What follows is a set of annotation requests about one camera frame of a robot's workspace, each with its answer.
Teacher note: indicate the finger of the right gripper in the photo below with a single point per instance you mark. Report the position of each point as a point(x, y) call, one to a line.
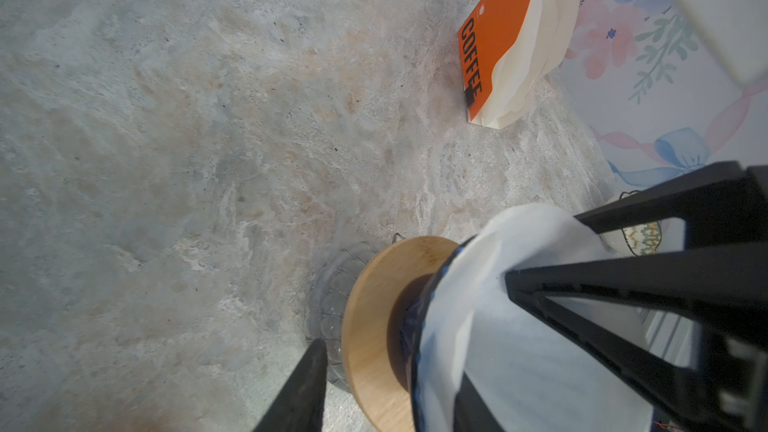
point(717, 280)

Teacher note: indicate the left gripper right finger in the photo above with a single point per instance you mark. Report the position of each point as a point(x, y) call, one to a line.
point(471, 413)

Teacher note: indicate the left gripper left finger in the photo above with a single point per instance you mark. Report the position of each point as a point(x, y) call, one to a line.
point(299, 406)

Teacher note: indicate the blue glass dripper cone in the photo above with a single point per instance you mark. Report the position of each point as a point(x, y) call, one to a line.
point(435, 363)

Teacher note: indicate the coffee filter paper pack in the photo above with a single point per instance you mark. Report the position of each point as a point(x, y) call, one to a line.
point(506, 47)

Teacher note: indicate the small patterned dish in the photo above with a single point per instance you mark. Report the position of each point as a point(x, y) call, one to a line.
point(636, 240)

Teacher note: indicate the grey glass carafe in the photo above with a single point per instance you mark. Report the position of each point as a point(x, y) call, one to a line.
point(328, 296)

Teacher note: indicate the aluminium rail frame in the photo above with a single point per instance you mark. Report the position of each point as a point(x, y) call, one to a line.
point(669, 336)

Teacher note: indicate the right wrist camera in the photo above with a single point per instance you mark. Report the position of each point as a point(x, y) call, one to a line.
point(735, 31)

